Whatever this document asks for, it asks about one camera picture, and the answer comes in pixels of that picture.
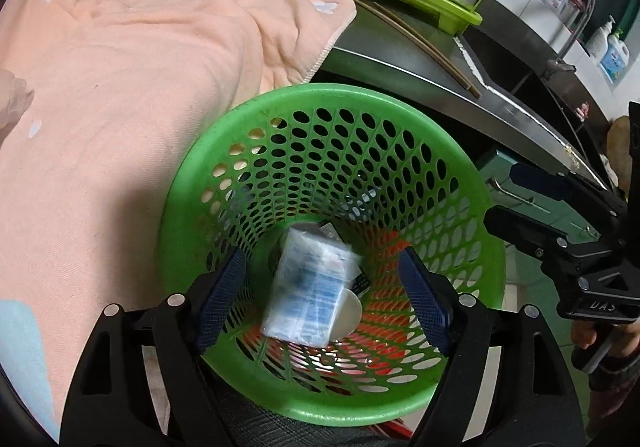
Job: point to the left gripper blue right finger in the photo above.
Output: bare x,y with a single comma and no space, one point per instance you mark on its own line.
429,296

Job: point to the green perforated plastic basket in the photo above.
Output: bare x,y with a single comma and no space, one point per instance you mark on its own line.
386,177

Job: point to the chrome sink faucet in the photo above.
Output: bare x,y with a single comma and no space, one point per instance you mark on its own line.
558,64

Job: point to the blue white milk carton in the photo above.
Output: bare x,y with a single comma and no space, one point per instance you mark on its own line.
311,302

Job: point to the blue label soap bottle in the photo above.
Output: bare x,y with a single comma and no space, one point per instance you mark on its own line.
616,58

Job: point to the peach floral towel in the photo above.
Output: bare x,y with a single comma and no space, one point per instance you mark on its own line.
100,101

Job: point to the wooden chopstick on counter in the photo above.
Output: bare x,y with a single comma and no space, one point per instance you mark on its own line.
416,38

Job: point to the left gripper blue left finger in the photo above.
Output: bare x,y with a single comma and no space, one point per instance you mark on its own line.
220,292

